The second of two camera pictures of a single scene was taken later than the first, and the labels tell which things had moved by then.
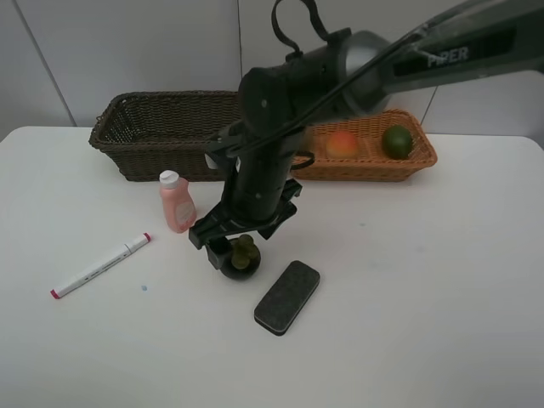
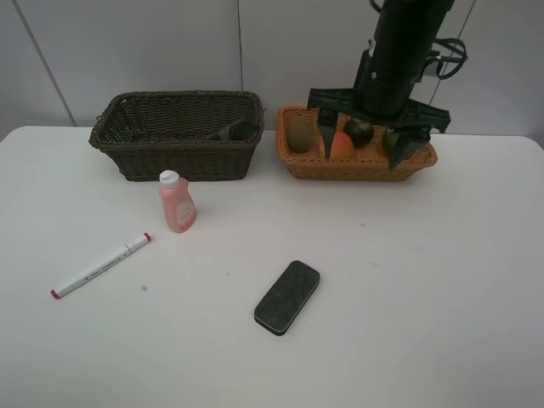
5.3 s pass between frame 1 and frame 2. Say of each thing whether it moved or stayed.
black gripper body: moved
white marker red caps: stayed
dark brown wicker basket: stayed
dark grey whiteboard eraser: stayed
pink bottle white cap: stayed
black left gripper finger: moved
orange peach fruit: stayed
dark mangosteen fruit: moved
